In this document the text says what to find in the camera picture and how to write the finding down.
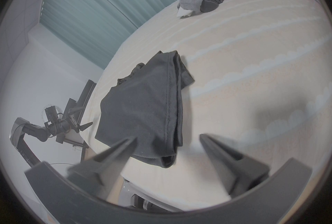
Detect bed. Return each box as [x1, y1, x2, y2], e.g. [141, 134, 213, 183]
[80, 0, 331, 212]

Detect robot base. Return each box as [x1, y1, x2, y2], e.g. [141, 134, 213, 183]
[118, 177, 183, 213]

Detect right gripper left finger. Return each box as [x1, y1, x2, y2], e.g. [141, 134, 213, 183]
[67, 137, 138, 193]

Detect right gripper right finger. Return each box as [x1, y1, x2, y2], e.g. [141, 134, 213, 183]
[199, 134, 270, 196]

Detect black T-shirt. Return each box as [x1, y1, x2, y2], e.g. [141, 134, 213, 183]
[95, 50, 195, 169]

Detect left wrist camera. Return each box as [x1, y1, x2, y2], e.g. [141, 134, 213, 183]
[45, 106, 58, 125]

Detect black chest of drawers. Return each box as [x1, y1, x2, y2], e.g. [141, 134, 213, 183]
[56, 80, 97, 162]

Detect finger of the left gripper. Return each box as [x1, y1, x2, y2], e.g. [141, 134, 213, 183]
[68, 106, 86, 116]
[76, 121, 94, 133]

